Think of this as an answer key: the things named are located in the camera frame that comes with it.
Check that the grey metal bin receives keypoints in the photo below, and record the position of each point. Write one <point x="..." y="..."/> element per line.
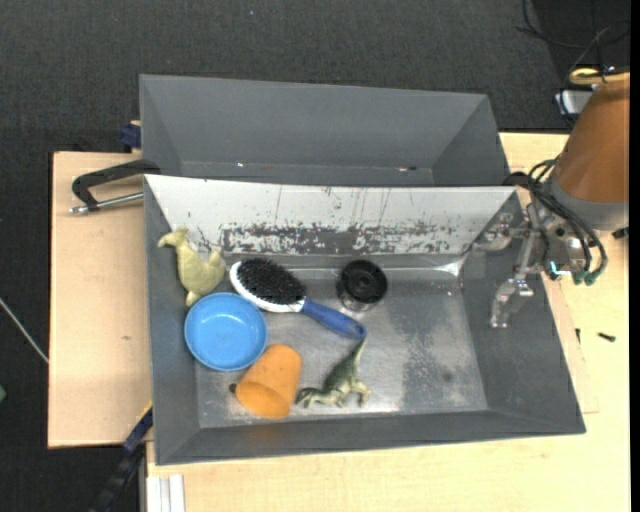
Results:
<point x="440" y="360"/>

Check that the blue bowl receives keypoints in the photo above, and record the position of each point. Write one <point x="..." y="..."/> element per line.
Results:
<point x="225" y="332"/>

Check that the small black screw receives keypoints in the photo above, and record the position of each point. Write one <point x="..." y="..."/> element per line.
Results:
<point x="606" y="337"/>

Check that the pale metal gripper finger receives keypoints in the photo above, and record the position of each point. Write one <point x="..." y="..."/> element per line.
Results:
<point x="505" y="302"/>
<point x="492" y="239"/>

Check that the orange cup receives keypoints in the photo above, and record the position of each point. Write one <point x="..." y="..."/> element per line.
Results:
<point x="272" y="382"/>

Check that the green toy dinosaur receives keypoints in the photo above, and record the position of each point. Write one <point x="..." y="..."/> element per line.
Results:
<point x="342" y="382"/>

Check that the black round jar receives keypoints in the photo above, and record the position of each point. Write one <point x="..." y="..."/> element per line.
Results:
<point x="361" y="284"/>

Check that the yellow-green plush toy animal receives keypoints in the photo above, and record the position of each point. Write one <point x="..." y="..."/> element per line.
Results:
<point x="197" y="272"/>

